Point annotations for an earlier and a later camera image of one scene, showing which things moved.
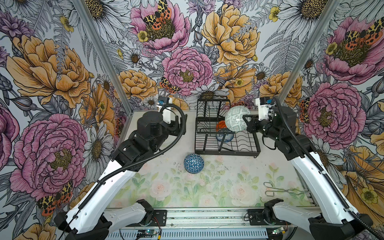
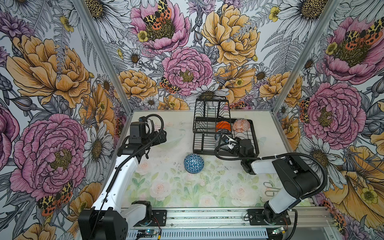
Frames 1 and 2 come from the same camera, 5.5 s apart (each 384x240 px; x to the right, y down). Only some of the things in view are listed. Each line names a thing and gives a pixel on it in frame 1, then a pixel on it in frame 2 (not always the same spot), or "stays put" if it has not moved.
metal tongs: (275, 189) stays put
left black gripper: (175, 124) -> (163, 138)
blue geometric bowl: (194, 163) stays put
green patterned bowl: (234, 118) -> (219, 141)
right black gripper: (251, 124) -> (237, 140)
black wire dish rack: (212, 136) stays put
